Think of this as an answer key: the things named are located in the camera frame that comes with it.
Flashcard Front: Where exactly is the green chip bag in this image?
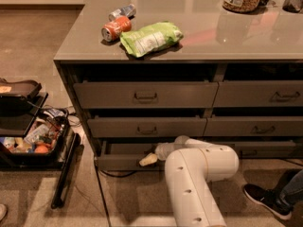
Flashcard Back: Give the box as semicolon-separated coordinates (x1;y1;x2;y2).
120;21;184;58

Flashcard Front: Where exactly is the orange fruit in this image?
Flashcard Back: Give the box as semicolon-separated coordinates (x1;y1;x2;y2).
34;145;48;153

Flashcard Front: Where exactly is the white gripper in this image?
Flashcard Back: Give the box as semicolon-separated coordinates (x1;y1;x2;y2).
139;143;174;166

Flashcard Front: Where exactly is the grey drawer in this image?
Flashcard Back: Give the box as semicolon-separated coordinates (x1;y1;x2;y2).
204;116;303;136
74;81;218;109
87;117;206;138
213;80;303;108
227;141;303;159
94;140;165;171

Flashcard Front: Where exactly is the black floor cable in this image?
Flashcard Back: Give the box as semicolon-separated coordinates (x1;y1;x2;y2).
94;166;138;227

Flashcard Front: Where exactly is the dark glass object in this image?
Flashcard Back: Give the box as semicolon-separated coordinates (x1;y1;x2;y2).
282;0;303;13

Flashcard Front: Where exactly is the white shoe tip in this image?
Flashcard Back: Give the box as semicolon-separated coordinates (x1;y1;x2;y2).
0;203;8;221

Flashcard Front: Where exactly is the black bin with groceries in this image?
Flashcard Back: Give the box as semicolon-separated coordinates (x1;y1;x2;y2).
0;108;69;167

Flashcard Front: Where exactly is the brown leather bag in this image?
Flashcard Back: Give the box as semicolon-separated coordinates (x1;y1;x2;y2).
0;79;42;101

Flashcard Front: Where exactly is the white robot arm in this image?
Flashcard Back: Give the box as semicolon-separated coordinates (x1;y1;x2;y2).
139;135;239;227

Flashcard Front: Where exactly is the blue jeans leg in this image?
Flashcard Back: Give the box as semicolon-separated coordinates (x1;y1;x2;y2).
278;170;303;208

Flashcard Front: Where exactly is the black sneaker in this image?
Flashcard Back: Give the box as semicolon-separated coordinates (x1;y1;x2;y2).
243;183;292;220

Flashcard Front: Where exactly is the orange soda can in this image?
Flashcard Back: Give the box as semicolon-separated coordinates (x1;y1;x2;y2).
101;16;132;42

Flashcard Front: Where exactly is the grey drawer cabinet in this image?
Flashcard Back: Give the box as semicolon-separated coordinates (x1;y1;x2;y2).
55;0;303;162

